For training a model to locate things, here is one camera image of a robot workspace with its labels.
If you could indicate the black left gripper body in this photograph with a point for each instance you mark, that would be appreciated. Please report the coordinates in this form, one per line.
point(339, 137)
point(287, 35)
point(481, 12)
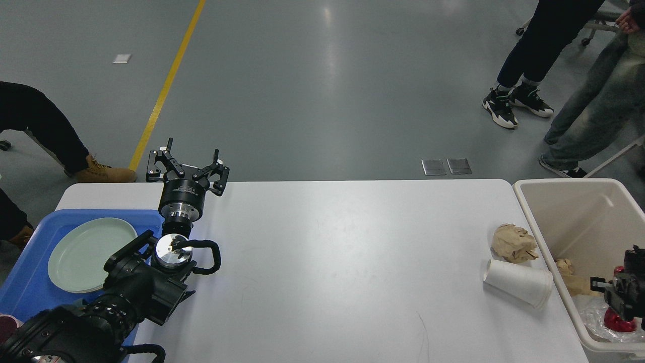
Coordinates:
point(185, 196)

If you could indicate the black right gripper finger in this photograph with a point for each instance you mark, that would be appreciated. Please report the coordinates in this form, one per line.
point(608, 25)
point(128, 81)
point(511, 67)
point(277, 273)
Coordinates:
point(599, 284)

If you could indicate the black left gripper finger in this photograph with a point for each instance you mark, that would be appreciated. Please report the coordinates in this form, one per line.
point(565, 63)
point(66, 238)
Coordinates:
point(213, 177)
point(162, 166)

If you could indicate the brown paper bag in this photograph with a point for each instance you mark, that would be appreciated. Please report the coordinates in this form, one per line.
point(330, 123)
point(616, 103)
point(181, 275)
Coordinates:
point(577, 285)

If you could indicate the foil ball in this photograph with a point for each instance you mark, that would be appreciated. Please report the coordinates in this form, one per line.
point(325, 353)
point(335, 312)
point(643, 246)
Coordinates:
point(591, 310)

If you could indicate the crushed red can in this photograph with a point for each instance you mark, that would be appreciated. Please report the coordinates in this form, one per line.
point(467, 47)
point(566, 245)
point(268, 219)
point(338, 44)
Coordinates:
point(613, 321)

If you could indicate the green plate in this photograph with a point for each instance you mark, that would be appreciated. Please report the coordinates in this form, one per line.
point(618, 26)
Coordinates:
point(77, 261)

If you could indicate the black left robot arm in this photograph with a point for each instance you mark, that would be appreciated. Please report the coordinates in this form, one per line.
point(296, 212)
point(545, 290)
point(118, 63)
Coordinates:
point(146, 278)

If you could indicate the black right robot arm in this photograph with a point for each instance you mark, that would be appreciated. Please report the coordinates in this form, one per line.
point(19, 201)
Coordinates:
point(625, 293)

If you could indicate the paper wad in bin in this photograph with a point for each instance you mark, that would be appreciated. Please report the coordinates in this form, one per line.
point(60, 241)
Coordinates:
point(565, 266)

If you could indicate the beige plastic bin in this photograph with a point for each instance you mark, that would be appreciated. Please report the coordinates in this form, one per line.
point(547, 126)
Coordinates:
point(592, 222)

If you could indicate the stacked white paper cups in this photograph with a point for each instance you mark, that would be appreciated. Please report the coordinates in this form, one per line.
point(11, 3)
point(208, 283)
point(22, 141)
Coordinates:
point(529, 284)

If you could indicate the crumpled brown paper ball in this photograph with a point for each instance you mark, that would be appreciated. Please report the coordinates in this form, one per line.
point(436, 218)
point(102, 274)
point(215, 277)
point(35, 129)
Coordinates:
point(514, 244)

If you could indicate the white floor tag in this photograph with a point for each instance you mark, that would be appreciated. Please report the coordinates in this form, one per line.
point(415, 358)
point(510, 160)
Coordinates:
point(122, 58)

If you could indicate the person in tan boots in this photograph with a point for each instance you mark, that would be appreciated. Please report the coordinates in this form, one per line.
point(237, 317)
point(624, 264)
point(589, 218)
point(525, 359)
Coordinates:
point(24, 108)

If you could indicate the blue plastic tray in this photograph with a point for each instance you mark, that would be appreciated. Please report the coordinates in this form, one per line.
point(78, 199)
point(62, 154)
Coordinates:
point(28, 289)

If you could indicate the person in grey jeans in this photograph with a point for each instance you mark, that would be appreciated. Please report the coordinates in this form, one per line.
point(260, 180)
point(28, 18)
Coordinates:
point(596, 112)

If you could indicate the clear floor plate right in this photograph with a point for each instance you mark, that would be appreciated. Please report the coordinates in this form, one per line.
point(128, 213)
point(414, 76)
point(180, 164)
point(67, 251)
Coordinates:
point(459, 166)

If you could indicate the pink mug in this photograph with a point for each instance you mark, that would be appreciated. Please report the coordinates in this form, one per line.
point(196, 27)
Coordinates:
point(8, 326)

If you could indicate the person in black sneakers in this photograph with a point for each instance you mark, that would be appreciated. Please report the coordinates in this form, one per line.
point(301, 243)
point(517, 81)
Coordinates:
point(554, 25)

